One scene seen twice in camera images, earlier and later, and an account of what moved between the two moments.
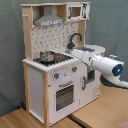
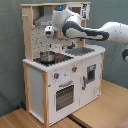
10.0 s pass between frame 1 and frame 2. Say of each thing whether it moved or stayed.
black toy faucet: stayed
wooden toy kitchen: stayed
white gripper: moved
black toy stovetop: stayed
